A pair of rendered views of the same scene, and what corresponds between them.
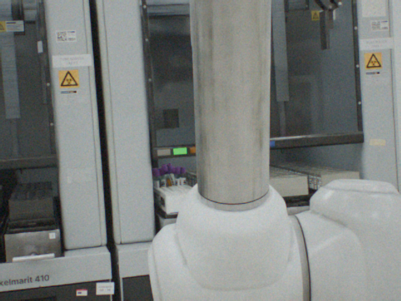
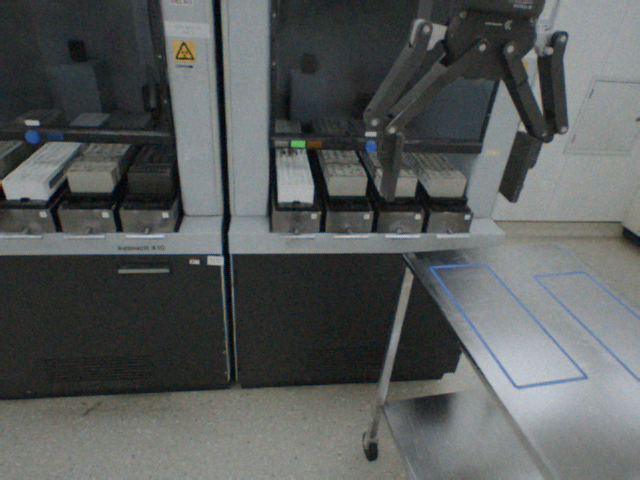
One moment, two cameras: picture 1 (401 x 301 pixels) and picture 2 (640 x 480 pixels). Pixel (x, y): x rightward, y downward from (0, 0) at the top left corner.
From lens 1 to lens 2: 1.10 m
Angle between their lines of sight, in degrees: 29
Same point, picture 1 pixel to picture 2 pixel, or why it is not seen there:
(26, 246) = (141, 221)
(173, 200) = (285, 191)
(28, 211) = (146, 182)
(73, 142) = (190, 120)
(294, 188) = (402, 187)
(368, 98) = (498, 109)
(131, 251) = (240, 234)
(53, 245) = (167, 223)
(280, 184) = not seen: hidden behind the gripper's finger
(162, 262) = not seen: outside the picture
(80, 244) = (198, 213)
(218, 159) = not seen: outside the picture
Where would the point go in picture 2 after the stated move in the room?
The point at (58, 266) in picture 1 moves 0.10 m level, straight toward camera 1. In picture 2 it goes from (172, 240) to (165, 260)
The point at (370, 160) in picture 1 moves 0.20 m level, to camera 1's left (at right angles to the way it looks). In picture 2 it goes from (480, 169) to (414, 162)
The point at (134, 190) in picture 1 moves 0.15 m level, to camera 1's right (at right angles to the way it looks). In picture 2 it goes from (250, 173) to (302, 178)
